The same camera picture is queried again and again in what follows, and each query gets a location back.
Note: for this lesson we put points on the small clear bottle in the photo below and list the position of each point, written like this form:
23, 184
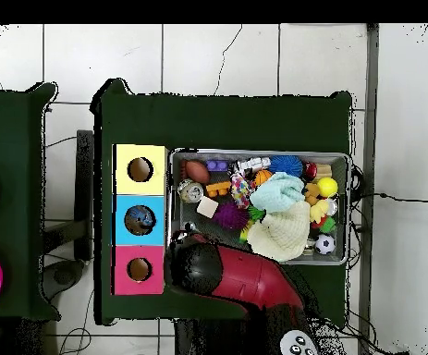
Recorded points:
190, 226

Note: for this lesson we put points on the light blue muslin cloth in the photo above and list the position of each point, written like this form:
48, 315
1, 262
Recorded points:
278, 192

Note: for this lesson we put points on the cream muslin cloth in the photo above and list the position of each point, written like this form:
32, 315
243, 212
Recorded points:
280, 233

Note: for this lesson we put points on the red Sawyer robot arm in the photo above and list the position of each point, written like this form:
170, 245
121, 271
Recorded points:
243, 277

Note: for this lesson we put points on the wooden box with three holes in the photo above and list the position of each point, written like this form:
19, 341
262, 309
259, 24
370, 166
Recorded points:
124, 185

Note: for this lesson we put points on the silver mesh bin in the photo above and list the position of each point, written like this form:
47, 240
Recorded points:
341, 166

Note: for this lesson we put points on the orange plastic building block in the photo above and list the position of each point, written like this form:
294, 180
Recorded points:
218, 188

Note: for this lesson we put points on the plain wooden cube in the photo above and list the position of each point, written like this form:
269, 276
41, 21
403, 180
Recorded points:
207, 207

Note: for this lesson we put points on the crushed drink can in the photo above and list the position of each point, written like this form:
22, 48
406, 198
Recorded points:
190, 191

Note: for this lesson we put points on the purple spiky ball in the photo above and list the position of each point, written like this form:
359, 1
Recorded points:
230, 215

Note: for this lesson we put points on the brown toy football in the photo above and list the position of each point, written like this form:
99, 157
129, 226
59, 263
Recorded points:
197, 172

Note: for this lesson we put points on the silver toy robot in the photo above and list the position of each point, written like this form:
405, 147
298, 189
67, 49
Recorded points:
254, 164

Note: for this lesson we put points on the dark green table cloth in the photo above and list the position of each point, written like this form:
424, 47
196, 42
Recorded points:
14, 148
235, 122

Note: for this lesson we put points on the small toy soccer ball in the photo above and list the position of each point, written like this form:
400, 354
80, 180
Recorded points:
325, 244

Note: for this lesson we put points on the grey metal post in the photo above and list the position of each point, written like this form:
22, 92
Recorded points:
369, 148

